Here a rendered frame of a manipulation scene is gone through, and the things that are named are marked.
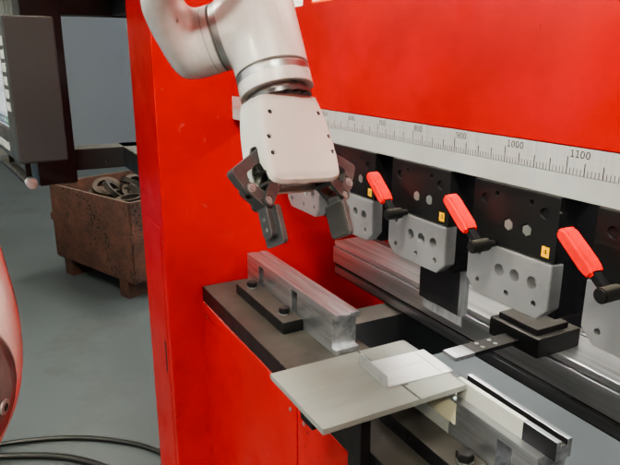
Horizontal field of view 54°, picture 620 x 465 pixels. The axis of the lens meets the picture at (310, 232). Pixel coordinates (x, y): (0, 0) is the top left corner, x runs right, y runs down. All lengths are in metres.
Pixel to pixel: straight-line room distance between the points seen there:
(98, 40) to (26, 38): 8.47
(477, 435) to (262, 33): 0.68
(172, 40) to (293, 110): 0.15
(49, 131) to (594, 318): 1.37
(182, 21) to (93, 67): 9.38
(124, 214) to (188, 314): 2.20
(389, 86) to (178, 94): 0.75
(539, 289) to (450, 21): 0.39
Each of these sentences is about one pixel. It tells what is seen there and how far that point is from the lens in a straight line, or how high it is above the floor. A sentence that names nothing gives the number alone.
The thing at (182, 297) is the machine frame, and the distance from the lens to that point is 1.78.
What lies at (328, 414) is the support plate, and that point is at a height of 1.00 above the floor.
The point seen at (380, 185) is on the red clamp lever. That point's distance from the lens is 1.03.
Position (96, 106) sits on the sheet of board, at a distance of 10.00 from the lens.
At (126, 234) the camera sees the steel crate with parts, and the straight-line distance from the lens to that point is 3.97.
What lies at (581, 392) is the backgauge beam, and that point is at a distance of 1.21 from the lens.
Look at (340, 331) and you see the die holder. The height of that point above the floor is 0.92.
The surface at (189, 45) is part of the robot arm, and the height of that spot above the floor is 1.52.
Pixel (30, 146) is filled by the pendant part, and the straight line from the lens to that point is 1.73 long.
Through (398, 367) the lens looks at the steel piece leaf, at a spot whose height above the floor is 1.00.
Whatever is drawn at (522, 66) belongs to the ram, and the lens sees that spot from 0.84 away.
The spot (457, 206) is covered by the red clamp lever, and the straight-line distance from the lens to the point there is 0.88.
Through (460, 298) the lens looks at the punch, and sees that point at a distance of 1.02.
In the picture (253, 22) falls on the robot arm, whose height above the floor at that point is 1.54.
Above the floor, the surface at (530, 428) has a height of 1.00.
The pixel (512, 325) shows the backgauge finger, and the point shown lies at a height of 1.02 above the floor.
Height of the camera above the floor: 1.50
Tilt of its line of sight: 16 degrees down
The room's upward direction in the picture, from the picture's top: straight up
